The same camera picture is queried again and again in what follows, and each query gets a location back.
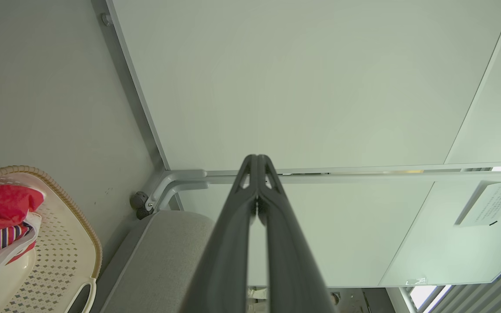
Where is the cream perforated laundry basket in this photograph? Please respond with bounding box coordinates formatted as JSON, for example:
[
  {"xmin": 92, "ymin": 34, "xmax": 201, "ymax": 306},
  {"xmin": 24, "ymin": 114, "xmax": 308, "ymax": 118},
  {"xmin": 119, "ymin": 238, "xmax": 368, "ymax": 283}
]
[{"xmin": 0, "ymin": 165, "xmax": 103, "ymax": 313}]

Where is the grey fabric sofa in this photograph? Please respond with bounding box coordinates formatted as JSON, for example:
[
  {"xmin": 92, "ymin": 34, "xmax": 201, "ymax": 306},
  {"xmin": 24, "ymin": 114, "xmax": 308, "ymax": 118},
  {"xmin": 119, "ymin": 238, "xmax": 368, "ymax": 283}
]
[{"xmin": 90, "ymin": 211, "xmax": 251, "ymax": 313}]

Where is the red and white shirt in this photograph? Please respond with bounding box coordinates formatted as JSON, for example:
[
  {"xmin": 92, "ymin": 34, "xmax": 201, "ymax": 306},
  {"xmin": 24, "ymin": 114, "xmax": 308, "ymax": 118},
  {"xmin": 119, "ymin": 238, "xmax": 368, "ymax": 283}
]
[{"xmin": 0, "ymin": 183, "xmax": 45, "ymax": 281}]

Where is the white paper notice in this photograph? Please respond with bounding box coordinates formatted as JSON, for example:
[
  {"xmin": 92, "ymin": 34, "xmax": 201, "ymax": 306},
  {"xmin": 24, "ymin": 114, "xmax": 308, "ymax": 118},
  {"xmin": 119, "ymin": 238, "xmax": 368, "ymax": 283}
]
[{"xmin": 454, "ymin": 180, "xmax": 501, "ymax": 228}]

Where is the grey partition foot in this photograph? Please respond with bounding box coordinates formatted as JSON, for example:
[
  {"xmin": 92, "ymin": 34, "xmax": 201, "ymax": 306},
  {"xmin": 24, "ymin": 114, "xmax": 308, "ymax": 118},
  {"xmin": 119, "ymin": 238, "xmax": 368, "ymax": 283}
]
[{"xmin": 144, "ymin": 170, "xmax": 210, "ymax": 213}]

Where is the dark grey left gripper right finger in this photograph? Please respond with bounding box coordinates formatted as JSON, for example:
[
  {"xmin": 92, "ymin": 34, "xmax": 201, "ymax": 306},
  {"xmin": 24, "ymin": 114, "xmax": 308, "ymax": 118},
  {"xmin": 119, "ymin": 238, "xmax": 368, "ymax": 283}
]
[{"xmin": 257, "ymin": 154, "xmax": 337, "ymax": 313}]

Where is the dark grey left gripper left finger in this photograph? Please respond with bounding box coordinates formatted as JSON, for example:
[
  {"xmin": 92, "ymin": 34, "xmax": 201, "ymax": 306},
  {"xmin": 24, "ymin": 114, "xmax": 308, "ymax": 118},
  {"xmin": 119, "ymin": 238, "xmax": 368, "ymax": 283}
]
[{"xmin": 180, "ymin": 154, "xmax": 260, "ymax": 313}]

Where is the black caster wheel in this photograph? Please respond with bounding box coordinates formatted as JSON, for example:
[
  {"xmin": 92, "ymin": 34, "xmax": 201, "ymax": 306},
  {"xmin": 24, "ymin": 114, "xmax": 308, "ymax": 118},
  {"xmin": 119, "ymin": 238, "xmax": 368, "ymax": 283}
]
[{"xmin": 130, "ymin": 191, "xmax": 155, "ymax": 220}]

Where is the white partition panel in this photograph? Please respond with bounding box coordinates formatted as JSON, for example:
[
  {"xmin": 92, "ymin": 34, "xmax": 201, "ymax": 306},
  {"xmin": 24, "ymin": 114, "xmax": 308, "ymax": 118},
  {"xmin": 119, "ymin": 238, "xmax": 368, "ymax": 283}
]
[
  {"xmin": 177, "ymin": 180, "xmax": 434, "ymax": 288},
  {"xmin": 103, "ymin": 0, "xmax": 501, "ymax": 171}
]

